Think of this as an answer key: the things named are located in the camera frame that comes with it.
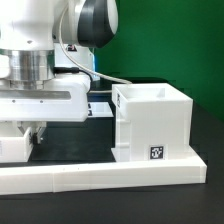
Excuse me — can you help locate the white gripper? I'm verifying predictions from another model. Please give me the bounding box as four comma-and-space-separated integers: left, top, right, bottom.
0, 74, 90, 144

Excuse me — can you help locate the white drawer with knob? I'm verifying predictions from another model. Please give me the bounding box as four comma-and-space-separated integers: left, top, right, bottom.
0, 122, 33, 163

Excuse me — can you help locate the white drawer cabinet box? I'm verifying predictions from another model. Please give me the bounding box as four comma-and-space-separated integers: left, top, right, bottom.
112, 83, 193, 162

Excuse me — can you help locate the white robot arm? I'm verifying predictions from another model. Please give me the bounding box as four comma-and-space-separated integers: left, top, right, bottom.
0, 0, 118, 140

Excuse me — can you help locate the white fiducial marker sheet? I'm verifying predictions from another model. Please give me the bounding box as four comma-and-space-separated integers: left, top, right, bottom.
88, 102, 113, 118

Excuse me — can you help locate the white L-shaped obstacle wall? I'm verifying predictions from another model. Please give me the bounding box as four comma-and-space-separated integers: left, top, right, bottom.
0, 148, 207, 195

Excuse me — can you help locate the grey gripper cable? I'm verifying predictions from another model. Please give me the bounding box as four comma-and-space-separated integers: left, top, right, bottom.
53, 6, 133, 94

